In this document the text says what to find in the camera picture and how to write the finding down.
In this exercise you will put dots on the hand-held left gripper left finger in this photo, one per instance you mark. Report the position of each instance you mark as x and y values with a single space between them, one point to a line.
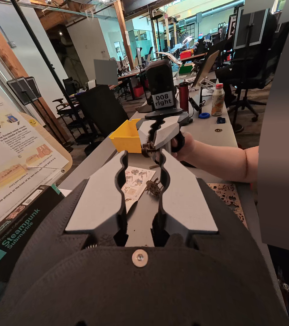
96 203

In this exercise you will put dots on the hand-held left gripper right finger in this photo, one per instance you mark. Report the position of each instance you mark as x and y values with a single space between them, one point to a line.
187 206

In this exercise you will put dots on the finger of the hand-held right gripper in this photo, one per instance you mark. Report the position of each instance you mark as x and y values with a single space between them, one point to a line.
170 130
142 132

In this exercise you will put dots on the small wooden gear part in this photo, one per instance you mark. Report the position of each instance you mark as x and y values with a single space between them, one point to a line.
148 149

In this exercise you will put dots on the wooden gear assembly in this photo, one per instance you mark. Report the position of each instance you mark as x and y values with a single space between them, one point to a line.
154 188

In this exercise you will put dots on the person's right forearm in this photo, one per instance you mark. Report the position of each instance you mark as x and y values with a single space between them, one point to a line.
223 165

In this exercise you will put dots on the laser-cut wooden parts sheet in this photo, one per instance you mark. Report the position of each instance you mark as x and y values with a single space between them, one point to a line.
230 198

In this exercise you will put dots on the black model kit box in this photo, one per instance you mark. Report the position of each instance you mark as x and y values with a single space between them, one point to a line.
19 229

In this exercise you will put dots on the person's right hand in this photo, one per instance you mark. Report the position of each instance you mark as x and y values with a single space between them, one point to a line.
189 146

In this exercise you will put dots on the yellow plastic bin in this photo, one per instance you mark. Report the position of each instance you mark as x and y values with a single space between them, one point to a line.
125 138

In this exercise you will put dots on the green box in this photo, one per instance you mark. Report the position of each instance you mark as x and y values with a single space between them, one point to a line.
185 69

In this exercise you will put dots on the red metal bottle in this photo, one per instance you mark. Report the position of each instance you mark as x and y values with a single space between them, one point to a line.
183 98

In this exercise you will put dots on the black power strip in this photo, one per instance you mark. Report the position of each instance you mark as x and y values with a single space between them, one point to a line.
194 103

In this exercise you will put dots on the red storage bin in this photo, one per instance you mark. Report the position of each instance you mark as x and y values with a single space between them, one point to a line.
186 54

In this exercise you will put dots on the folded paper instruction sheet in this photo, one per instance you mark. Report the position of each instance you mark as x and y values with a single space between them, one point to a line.
136 183

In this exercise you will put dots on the black mesh office chair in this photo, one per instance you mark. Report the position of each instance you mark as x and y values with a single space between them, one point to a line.
101 109

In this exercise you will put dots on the white plastic mechanism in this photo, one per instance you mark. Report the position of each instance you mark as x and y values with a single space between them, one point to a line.
207 85

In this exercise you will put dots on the tilted wooden board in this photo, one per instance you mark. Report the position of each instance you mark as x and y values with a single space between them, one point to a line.
207 67

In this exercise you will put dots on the small blue plastic part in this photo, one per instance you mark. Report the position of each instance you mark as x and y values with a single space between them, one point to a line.
221 120

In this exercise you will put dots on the white drink bottle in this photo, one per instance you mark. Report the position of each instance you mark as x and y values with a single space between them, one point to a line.
218 101

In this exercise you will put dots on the wooden display board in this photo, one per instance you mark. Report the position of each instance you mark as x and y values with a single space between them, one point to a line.
51 137

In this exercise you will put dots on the large printed instruction sheet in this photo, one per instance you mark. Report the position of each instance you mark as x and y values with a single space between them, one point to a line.
14 158

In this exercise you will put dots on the large framed tag board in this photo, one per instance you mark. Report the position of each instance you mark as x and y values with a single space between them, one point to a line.
251 28

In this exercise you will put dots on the black diagonal pole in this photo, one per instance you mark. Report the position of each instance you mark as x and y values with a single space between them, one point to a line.
47 61

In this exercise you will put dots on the tag boards on stand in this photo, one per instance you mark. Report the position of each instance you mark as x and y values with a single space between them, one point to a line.
23 90

